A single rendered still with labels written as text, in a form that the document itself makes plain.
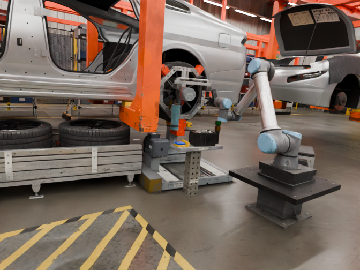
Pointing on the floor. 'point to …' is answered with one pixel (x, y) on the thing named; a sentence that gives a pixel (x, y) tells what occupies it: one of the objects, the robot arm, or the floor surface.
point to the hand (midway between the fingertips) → (206, 97)
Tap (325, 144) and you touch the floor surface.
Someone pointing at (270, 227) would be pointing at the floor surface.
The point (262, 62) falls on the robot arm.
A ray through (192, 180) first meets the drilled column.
